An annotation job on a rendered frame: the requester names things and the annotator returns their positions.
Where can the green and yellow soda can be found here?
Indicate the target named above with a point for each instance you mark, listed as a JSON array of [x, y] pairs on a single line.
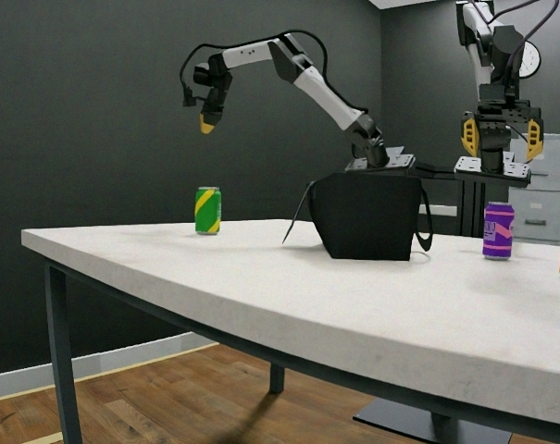
[[207, 211]]

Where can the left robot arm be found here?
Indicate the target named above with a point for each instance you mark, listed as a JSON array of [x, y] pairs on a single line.
[[489, 58]]

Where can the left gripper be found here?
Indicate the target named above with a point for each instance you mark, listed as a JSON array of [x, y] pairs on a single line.
[[487, 117]]

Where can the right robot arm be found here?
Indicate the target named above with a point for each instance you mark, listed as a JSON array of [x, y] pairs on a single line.
[[293, 64]]

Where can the black tote bag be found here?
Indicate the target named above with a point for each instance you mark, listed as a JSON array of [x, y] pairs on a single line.
[[367, 215]]

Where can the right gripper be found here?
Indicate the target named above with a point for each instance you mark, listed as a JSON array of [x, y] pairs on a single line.
[[210, 116]]

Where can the purple drink can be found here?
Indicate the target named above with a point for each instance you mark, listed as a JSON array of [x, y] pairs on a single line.
[[498, 231]]

